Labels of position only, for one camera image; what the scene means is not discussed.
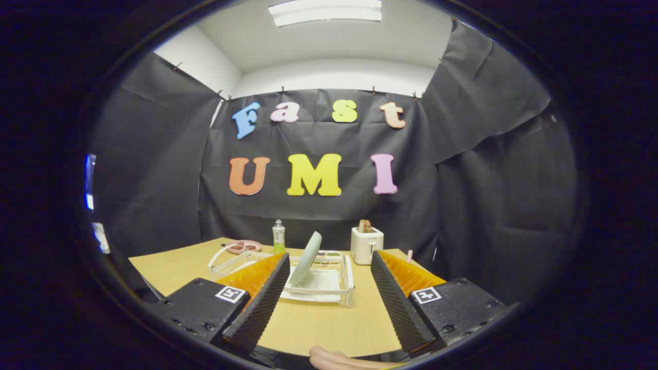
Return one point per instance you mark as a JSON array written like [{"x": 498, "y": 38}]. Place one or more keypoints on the light green plate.
[{"x": 307, "y": 259}]

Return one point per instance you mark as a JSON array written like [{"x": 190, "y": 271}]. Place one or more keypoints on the bright blue screen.
[{"x": 90, "y": 180}]

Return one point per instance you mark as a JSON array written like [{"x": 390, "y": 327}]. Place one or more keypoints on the green dish soap bottle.
[{"x": 278, "y": 239}]

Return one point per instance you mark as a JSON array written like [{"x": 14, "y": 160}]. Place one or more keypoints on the bread slice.
[{"x": 365, "y": 225}]

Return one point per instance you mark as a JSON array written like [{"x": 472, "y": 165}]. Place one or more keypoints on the pink plate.
[{"x": 244, "y": 247}]

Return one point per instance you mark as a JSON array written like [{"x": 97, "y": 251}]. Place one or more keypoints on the white printed sheet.
[{"x": 101, "y": 237}]

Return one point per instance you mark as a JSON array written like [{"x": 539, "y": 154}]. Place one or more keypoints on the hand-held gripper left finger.
[{"x": 262, "y": 308}]

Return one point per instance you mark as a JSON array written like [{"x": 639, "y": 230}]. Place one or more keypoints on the black backdrop cloth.
[{"x": 488, "y": 180}]

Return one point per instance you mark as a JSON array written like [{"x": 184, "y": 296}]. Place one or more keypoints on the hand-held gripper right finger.
[{"x": 398, "y": 308}]

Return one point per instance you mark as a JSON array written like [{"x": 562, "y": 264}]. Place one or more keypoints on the white divided snack tray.
[{"x": 329, "y": 254}]

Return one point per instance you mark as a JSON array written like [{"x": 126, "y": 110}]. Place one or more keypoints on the white toaster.
[{"x": 366, "y": 245}]

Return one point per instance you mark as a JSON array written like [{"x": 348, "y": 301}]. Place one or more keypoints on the ceiling light panel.
[{"x": 326, "y": 11}]

